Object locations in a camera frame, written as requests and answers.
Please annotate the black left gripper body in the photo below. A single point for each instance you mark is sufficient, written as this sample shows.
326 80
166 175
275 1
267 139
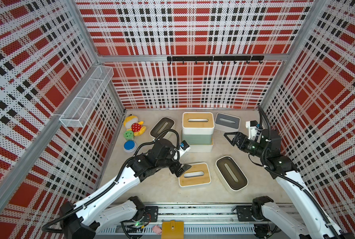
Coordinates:
168 162

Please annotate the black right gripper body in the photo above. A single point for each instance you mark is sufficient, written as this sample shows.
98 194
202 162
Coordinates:
252 147

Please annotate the white tissue box grey lid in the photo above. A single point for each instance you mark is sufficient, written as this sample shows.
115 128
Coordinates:
227 123

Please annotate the mint green tissue box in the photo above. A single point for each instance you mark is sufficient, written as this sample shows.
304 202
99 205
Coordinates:
198 139

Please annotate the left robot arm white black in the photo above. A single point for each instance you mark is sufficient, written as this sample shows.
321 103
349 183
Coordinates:
85 218

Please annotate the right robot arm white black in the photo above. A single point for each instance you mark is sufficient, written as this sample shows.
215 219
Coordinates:
317 224

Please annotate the cream tissue box dark lid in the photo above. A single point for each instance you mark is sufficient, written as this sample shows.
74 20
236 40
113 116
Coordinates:
162 125

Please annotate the cream box dark lid front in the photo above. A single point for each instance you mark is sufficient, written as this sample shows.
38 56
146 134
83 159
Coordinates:
230 174

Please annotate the blue lid white jar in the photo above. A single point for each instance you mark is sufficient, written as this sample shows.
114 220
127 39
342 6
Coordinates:
130 146

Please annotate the green lid air freshener jar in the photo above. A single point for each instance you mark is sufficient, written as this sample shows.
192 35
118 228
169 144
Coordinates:
129 135

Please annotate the yellow plush toy red dots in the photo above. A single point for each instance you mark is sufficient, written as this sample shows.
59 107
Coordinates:
132 123

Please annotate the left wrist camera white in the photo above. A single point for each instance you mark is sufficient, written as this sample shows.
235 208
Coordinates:
184 147

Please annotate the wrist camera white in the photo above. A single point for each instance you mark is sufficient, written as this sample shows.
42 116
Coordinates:
252 127
184 147

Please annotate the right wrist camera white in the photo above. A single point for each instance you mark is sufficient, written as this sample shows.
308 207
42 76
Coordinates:
252 127

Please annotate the yellow block on rail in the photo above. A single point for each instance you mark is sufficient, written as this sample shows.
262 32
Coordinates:
172 230

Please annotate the pink small object on rail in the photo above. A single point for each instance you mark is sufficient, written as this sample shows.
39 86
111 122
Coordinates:
157 230

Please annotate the black wall hook rail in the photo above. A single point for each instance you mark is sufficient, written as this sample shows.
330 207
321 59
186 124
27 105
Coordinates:
247 58

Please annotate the white wire mesh wall basket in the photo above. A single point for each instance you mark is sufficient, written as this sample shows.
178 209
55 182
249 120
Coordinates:
79 111

